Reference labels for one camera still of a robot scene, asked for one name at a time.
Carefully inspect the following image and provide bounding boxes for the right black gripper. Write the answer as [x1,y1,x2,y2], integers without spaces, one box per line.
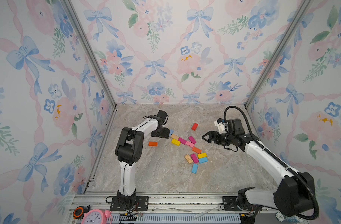
[202,130,234,145]

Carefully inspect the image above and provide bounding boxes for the orange block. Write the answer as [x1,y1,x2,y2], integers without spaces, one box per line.
[148,141,158,147]
[192,147,202,154]

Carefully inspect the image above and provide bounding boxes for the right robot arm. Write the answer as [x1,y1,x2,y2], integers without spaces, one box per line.
[202,119,320,220]

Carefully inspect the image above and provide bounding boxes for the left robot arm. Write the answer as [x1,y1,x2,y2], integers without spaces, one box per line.
[115,110,170,209]

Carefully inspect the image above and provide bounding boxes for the tan block upper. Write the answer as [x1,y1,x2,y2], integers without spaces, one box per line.
[170,134,179,140]

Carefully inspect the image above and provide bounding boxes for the tan block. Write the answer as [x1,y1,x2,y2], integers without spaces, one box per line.
[170,134,179,140]
[184,155,193,164]

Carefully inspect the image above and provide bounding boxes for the yellow block upper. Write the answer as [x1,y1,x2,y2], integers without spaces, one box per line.
[171,139,181,146]

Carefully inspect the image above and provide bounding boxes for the yellow block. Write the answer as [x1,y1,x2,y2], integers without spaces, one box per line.
[171,139,181,146]
[197,153,207,159]

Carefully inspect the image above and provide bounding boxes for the magenta block upper right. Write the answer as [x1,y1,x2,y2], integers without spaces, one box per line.
[188,136,196,144]

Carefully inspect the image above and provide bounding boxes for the magenta block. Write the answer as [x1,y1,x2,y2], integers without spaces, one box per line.
[178,137,187,145]
[188,136,196,144]
[191,154,199,164]

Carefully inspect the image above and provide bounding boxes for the red block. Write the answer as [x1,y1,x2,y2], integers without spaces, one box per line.
[191,123,198,131]

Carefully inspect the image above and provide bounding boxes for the yellow block lower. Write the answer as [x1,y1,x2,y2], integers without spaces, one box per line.
[197,153,207,159]

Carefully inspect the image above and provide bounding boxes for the pink block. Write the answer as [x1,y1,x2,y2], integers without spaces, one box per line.
[185,141,194,148]

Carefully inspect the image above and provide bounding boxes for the magenta block middle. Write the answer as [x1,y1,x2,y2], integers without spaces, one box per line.
[178,137,187,145]

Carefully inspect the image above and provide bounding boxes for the blue block right lower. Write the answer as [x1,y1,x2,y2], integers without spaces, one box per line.
[198,157,208,164]

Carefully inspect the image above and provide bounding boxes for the magenta block lower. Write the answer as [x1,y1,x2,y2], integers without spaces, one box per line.
[191,154,199,164]

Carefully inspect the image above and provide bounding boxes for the tan block lower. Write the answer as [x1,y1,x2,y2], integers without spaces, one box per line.
[184,155,193,164]

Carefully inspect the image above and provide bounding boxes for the blue block bottom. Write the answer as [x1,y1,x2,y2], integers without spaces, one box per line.
[191,163,198,174]

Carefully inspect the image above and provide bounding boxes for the white blue object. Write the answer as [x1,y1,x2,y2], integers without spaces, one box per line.
[275,212,285,222]

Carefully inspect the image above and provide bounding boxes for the pink alarm clock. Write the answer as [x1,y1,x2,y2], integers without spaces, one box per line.
[81,209,112,224]

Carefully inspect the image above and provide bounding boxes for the orange black tape measure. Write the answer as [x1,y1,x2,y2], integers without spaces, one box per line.
[73,205,90,219]

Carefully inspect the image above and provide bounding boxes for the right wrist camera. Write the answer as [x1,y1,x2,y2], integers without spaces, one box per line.
[214,118,227,134]

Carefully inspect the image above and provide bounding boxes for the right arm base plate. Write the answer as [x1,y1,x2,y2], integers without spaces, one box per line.
[221,196,259,212]

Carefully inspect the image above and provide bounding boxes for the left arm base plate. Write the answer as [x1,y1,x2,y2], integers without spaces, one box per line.
[106,196,150,212]

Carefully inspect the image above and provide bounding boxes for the white cable duct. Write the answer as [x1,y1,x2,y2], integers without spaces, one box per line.
[107,213,242,224]

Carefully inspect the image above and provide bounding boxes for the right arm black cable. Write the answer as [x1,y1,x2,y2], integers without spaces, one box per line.
[223,105,320,221]

